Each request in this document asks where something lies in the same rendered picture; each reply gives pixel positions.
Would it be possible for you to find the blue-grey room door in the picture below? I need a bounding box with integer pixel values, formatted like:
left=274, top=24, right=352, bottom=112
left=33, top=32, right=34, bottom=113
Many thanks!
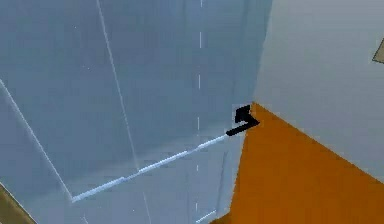
left=0, top=0, right=274, bottom=224

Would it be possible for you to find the tan framed wall picture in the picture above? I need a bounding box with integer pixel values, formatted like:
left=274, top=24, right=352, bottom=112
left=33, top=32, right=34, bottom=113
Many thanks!
left=371, top=37, right=384, bottom=65

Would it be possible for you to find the black door handle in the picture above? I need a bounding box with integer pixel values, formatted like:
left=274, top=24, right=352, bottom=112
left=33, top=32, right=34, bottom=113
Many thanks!
left=225, top=104, right=261, bottom=137

